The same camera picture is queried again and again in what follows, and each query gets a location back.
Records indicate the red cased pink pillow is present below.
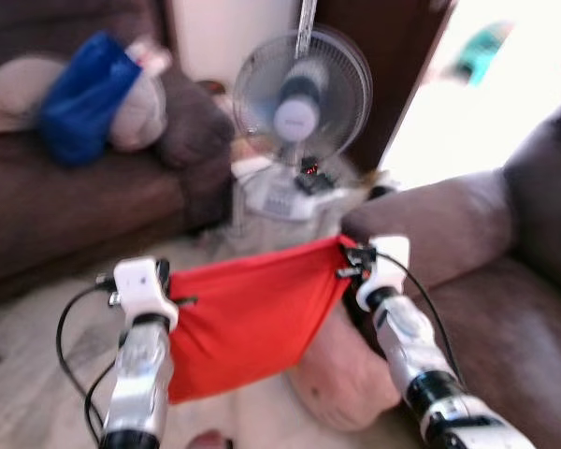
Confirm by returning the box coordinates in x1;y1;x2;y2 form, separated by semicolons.
164;234;403;431

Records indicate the dark brown sofa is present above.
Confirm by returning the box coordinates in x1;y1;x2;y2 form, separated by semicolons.
0;0;235;300

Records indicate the beige pillow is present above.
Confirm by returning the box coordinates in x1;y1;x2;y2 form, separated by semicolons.
0;56;169;155

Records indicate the blue pillow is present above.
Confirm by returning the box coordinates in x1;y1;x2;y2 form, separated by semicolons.
39;31;146;167

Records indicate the grey brown armchair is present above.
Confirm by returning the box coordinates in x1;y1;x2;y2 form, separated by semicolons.
341;94;561;449

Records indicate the white table fan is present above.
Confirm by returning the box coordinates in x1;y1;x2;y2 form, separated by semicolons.
232;28;373;221

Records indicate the dark brown wooden door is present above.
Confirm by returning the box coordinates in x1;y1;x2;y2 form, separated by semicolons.
313;0;450;174

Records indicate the white vertical pole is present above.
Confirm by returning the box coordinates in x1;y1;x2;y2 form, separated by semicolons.
297;0;319;59

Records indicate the teal blurry object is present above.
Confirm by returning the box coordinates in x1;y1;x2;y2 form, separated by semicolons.
458;21;515;85

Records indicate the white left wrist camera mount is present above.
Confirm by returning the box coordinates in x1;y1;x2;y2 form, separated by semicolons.
112;257;179;328

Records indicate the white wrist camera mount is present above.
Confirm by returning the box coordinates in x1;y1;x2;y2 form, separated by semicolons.
360;234;412;310
112;257;179;328

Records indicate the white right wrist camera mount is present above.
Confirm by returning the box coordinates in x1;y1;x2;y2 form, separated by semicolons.
360;234;412;310

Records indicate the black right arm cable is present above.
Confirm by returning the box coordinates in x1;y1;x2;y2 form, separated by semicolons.
379;251;464;384

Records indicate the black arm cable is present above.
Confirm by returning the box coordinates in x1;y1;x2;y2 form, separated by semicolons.
56;281;122;441
379;251;464;384

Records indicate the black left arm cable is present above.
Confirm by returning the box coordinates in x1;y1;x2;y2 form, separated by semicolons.
56;281;122;441

